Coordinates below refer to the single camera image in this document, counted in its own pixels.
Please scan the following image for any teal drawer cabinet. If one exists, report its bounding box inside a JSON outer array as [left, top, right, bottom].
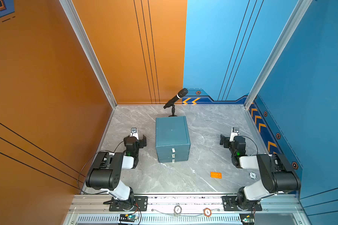
[[155, 116, 191, 163]]

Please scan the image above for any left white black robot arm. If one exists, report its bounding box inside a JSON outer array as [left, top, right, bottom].
[[85, 136, 147, 211]]

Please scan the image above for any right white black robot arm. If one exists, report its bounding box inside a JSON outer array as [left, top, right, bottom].
[[220, 135, 301, 211]]

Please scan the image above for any orange toy brick plate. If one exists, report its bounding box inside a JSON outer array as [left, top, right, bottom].
[[210, 172, 222, 179]]

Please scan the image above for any black microphone stand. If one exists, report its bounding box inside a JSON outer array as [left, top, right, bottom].
[[169, 104, 176, 117]]

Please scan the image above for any right green circuit board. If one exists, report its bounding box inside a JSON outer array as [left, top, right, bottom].
[[239, 214, 255, 225]]

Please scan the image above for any green circuit board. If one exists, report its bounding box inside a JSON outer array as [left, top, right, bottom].
[[119, 214, 140, 223], [239, 214, 255, 225]]

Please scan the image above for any black microphone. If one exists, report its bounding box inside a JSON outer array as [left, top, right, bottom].
[[163, 88, 188, 109]]

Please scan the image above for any left green circuit board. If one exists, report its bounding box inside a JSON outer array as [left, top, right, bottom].
[[119, 214, 140, 223]]

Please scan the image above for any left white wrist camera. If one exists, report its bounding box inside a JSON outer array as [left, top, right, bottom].
[[130, 127, 139, 140]]

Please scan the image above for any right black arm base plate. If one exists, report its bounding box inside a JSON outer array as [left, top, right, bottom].
[[222, 196, 263, 212]]

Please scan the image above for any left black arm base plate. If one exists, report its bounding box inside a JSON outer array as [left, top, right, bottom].
[[109, 196, 148, 212]]

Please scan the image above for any orange round rail sticker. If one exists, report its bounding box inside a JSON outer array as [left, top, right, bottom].
[[203, 208, 212, 217]]

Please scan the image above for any grey round rail sticker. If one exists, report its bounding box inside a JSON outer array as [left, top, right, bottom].
[[174, 205, 182, 215]]

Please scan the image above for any aluminium front rail frame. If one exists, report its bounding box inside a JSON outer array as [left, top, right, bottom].
[[63, 193, 310, 225]]

